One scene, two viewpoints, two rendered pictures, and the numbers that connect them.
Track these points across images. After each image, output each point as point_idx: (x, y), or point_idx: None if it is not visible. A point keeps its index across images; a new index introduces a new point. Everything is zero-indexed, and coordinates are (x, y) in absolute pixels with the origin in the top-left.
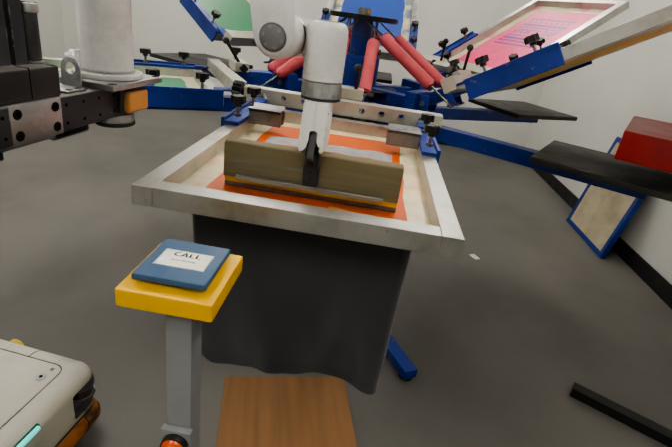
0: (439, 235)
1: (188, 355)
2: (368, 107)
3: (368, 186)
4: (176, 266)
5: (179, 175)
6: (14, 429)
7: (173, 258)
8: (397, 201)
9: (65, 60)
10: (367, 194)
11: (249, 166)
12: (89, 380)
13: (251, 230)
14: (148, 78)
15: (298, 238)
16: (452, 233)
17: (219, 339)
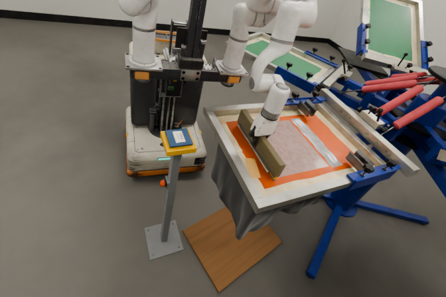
0: (253, 198)
1: (172, 162)
2: (371, 135)
3: (267, 162)
4: (174, 136)
5: (225, 112)
6: None
7: (177, 134)
8: (273, 177)
9: (214, 58)
10: (266, 165)
11: (243, 123)
12: (203, 157)
13: None
14: (241, 73)
15: None
16: (260, 202)
17: (215, 173)
